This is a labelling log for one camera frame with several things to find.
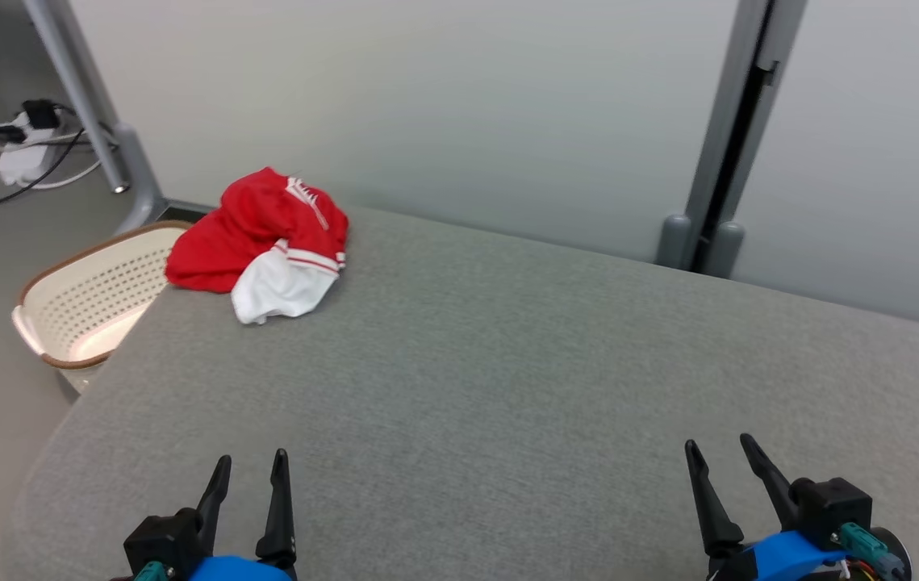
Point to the grey metal frame leg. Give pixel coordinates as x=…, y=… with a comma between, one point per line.
x=80, y=89

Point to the red and white garment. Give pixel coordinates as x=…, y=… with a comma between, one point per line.
x=249, y=226

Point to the black power adapter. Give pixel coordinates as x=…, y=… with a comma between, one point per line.
x=41, y=113

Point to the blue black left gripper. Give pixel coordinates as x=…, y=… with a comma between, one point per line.
x=241, y=569

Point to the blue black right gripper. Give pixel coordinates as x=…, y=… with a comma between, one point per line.
x=782, y=557

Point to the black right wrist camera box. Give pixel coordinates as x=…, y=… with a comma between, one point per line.
x=830, y=508

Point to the grey partition post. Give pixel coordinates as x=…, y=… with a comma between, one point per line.
x=729, y=121

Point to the cream laundry basket brown rim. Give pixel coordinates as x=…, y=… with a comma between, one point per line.
x=96, y=298

